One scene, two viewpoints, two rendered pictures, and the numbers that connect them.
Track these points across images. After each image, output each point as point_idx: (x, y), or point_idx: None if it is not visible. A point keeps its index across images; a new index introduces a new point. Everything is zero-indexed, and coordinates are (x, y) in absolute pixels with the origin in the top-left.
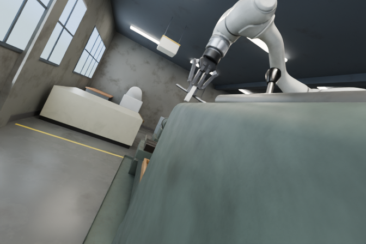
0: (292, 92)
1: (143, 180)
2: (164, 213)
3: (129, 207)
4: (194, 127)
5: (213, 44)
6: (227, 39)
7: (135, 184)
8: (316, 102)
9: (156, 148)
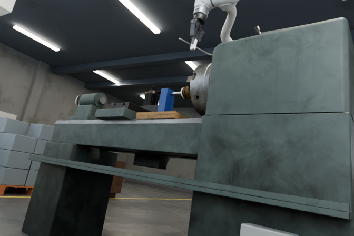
0: None
1: (220, 81)
2: (273, 59)
3: (212, 100)
4: (268, 39)
5: (203, 11)
6: (208, 8)
7: (134, 138)
8: None
9: (219, 66)
